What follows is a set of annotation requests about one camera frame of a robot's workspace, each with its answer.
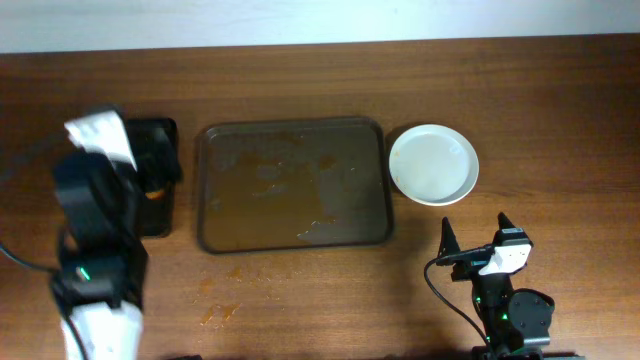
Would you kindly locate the orange green sponge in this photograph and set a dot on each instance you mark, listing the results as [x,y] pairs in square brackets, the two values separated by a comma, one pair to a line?
[154,195]

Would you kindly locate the white plate with sauce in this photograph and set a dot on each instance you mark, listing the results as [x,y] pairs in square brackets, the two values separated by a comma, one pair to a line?
[436,179]

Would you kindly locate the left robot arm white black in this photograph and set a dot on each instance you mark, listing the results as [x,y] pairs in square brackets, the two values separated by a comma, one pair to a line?
[116,189]

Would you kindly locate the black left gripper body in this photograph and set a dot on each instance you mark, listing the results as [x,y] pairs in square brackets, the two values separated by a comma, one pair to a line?
[163,163]

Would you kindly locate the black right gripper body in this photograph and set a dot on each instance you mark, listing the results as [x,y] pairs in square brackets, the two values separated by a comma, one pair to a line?
[473,270]

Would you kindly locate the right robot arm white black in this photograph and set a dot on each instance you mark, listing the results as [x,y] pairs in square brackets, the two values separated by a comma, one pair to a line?
[515,322]

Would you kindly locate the pale blue plate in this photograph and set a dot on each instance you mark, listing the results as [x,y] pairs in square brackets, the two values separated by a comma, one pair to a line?
[425,139]

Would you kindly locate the large brown serving tray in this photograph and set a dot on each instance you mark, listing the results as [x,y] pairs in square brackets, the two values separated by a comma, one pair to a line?
[292,185]

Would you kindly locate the small black tray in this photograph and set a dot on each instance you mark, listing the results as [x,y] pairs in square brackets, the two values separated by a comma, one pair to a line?
[156,215]

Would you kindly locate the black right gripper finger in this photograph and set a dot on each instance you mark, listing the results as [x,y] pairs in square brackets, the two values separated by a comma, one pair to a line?
[504,222]
[448,244]

